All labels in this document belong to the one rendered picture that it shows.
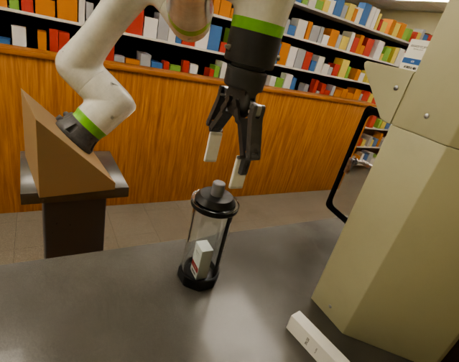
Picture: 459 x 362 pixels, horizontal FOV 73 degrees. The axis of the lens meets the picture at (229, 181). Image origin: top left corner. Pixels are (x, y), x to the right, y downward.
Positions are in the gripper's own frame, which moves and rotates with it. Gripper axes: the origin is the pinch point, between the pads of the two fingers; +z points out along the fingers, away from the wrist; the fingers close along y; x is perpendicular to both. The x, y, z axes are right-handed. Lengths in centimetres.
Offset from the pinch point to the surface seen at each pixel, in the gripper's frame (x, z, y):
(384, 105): -25.7, -19.2, -11.9
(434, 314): -36, 16, -36
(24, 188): 38, 31, 48
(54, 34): 22, 7, 231
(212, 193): 1.3, 6.2, -0.5
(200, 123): -84, 50, 180
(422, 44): -33.1, -31.7, -9.2
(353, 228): -25.8, 6.7, -17.5
